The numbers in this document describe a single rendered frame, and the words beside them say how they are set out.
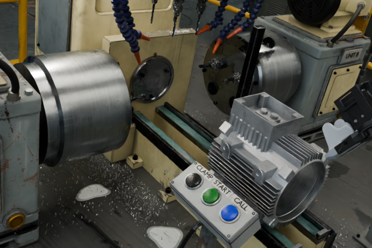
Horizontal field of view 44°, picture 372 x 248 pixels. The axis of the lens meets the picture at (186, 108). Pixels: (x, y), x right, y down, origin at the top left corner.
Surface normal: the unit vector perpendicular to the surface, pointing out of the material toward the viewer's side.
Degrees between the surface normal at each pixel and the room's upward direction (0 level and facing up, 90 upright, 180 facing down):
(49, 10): 90
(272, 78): 73
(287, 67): 62
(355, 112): 89
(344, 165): 0
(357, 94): 89
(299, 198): 43
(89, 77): 32
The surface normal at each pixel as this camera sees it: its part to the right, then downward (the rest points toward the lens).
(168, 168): -0.77, 0.18
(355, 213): 0.17, -0.87
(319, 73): 0.61, 0.46
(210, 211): -0.24, -0.66
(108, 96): 0.59, -0.13
